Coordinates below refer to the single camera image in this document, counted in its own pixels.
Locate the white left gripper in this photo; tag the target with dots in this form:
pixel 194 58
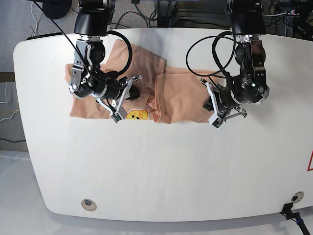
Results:
pixel 221 102

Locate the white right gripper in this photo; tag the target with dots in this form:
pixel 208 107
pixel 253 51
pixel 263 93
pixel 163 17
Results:
pixel 113 96

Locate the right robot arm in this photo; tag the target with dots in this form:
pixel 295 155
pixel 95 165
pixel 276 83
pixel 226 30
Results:
pixel 93 22

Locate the black flat bar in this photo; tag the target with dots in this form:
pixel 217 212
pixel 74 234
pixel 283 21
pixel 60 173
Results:
pixel 44 35

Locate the black round stand base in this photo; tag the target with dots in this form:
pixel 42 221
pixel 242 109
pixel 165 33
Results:
pixel 56 9

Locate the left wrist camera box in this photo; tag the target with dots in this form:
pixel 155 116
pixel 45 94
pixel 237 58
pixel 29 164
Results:
pixel 216 122

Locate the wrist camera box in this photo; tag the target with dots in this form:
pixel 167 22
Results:
pixel 216 122
pixel 119 115

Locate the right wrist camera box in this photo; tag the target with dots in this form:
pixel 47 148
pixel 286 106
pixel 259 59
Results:
pixel 119 115

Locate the black aluminium frame post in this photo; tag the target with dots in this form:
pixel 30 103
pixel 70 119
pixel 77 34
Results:
pixel 166 11

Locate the left table cable grommet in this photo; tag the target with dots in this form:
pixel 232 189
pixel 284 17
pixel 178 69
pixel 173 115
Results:
pixel 88 205

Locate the table cable grommet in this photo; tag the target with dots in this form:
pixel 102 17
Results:
pixel 88 205
pixel 297 197

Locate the right table cable grommet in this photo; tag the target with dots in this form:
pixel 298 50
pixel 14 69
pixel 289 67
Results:
pixel 297 197

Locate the black clamp mount with cable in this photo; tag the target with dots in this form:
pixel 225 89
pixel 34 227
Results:
pixel 295 216

